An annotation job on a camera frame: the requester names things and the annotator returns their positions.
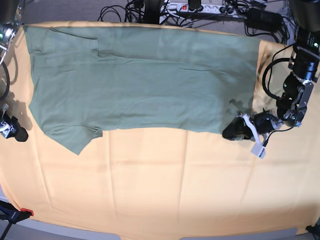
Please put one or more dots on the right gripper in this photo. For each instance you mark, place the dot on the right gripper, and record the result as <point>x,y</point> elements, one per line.
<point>9,129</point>

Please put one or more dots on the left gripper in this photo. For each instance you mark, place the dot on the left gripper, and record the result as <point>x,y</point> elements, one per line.
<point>264,122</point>

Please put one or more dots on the green T-shirt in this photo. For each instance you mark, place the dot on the green T-shirt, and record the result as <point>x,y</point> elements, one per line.
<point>88,80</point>

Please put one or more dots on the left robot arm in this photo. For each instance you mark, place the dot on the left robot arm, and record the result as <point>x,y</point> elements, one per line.
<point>291,106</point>

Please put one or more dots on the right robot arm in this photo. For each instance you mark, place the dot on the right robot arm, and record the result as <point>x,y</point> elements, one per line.
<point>10,22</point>

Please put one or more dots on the blue clamp with red tip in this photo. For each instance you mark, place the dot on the blue clamp with red tip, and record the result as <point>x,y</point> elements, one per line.
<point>12,215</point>

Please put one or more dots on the black power adapter box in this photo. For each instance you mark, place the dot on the black power adapter box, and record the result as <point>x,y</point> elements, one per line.
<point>263,20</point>

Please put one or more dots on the yellow tablecloth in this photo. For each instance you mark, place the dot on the yellow tablecloth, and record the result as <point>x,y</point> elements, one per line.
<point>160,183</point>

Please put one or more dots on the black clamp right corner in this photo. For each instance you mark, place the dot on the black clamp right corner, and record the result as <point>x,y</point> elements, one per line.
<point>314,230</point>

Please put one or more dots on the white power strip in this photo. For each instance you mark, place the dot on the white power strip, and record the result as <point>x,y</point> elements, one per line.
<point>205,9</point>

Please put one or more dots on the black column base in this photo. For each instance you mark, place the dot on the black column base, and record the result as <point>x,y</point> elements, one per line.
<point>152,11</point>

